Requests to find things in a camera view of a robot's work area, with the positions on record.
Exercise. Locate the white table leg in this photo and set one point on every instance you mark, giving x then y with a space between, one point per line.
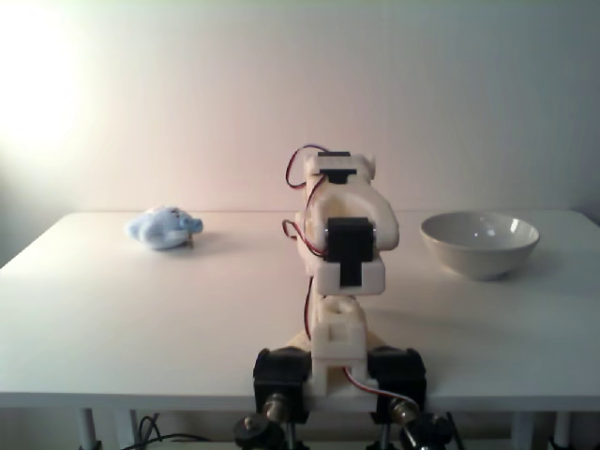
562 431
521 431
89 429
125 431

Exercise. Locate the skyblue plush doll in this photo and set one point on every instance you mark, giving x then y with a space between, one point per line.
161 229

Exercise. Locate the white ceramic bowl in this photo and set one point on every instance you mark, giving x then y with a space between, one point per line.
480 253

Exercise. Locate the black tripod head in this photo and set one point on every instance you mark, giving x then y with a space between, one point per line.
255 433
429 433

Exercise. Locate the black table clamp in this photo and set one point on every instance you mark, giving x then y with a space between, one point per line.
398 370
279 370

